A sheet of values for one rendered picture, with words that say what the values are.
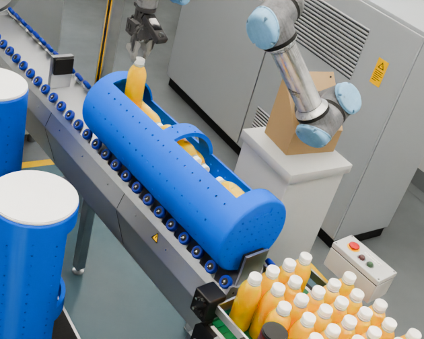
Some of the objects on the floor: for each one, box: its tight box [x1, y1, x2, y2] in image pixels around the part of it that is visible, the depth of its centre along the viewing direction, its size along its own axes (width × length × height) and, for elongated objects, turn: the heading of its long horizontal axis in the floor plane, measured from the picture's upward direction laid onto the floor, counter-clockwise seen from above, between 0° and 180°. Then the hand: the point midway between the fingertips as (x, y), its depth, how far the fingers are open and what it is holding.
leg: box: [72, 199, 95, 276], centre depth 303 cm, size 6×6×63 cm
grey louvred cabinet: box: [167, 0, 424, 248], centre depth 429 cm, size 54×215×145 cm, turn 12°
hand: (139, 60), depth 229 cm, fingers closed on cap, 4 cm apart
